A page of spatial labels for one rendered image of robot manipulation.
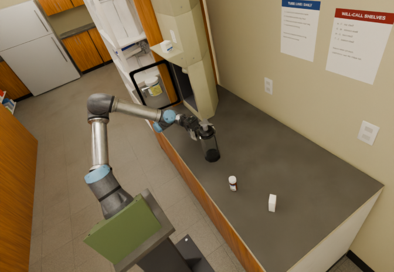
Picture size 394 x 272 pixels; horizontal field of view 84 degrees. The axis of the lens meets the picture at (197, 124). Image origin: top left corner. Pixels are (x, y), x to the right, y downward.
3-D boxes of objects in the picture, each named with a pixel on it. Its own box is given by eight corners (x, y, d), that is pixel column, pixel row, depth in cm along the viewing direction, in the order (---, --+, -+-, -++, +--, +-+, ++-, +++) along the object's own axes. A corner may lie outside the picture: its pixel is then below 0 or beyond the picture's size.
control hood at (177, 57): (167, 54, 163) (163, 41, 157) (187, 67, 139) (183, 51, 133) (153, 60, 160) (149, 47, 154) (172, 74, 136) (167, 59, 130)
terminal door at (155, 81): (181, 101, 188) (167, 58, 163) (148, 115, 184) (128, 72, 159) (180, 101, 189) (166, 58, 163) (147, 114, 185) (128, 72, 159)
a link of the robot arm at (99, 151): (88, 196, 108) (85, 94, 121) (89, 196, 121) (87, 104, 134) (115, 191, 113) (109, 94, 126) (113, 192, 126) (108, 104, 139)
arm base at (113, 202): (102, 223, 97) (89, 204, 97) (109, 214, 112) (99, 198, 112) (131, 203, 100) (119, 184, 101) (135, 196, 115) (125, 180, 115)
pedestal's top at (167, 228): (119, 276, 103) (116, 274, 100) (101, 225, 125) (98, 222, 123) (176, 230, 113) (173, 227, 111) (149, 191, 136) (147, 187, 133)
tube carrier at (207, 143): (224, 153, 139) (218, 128, 125) (213, 165, 134) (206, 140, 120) (211, 146, 146) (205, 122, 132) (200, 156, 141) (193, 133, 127)
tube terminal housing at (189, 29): (207, 92, 199) (186, -1, 151) (228, 107, 176) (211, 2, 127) (183, 105, 193) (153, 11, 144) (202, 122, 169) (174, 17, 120)
